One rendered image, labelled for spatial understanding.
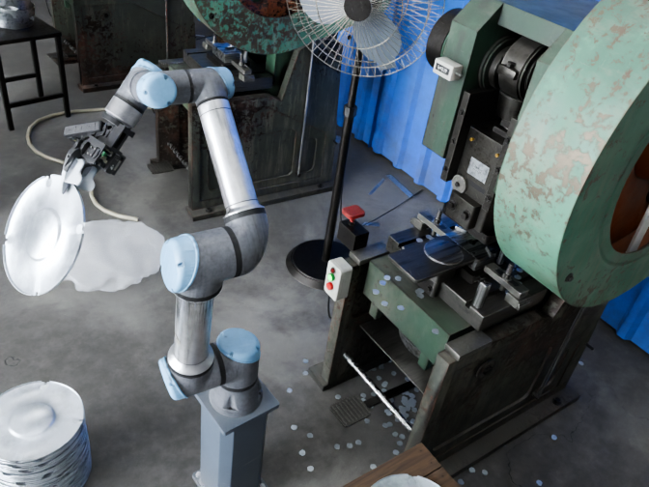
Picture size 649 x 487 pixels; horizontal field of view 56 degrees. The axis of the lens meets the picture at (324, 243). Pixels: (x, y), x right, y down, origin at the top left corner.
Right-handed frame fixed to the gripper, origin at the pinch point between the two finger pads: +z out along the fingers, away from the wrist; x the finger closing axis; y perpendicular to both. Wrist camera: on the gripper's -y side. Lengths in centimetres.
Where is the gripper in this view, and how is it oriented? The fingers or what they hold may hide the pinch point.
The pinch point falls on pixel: (65, 188)
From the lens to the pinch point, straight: 155.4
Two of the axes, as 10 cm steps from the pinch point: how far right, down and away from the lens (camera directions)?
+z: -5.4, 8.4, -0.5
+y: 7.6, 4.6, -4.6
